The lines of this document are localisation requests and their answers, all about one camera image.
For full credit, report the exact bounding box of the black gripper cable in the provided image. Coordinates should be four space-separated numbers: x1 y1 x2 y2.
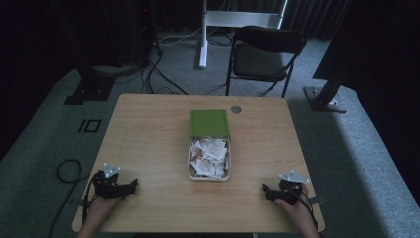
296 188 320 230
81 178 100 226

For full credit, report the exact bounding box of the black stand with square base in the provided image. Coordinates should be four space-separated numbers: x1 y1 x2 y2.
63 0 117 106

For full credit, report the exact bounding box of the white floor cable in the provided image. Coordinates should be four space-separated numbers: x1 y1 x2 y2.
157 27 203 48

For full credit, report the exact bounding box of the pile of white paper scraps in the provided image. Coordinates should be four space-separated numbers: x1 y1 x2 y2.
189 136 230 179

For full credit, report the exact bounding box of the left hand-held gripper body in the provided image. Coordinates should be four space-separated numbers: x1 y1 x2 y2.
90 163 133 200

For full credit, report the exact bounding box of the person's right hand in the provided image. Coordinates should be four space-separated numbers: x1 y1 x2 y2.
274 183 313 222

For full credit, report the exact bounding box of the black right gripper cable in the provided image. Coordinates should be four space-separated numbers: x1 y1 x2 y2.
296 188 320 230

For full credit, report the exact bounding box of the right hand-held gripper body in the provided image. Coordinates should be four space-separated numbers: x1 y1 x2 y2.
272 170 312 206

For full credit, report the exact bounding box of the dark computer tower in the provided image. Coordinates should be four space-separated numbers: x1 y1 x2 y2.
130 0 157 65

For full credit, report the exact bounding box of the white metal desk frame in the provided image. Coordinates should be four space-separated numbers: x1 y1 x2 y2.
198 0 289 69

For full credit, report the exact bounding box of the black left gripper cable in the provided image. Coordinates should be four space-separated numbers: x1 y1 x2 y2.
81 178 100 226

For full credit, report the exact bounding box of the person's left hand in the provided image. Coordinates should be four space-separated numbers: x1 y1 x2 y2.
86 195 122 220

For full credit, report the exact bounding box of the black slanted stand with plate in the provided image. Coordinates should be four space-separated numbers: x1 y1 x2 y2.
303 0 356 114

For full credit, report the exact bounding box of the black folding chair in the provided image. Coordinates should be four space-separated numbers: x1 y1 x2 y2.
225 25 308 99

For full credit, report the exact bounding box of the green box lid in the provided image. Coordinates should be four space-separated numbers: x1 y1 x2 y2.
188 109 231 139

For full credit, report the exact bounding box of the black floor cables bundle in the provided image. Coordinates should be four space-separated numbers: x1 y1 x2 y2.
141 46 190 96

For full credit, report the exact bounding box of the black looped floor cable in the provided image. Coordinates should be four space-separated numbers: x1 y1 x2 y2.
49 159 91 238

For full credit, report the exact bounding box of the white tin box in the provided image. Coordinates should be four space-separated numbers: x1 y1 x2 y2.
187 134 232 182

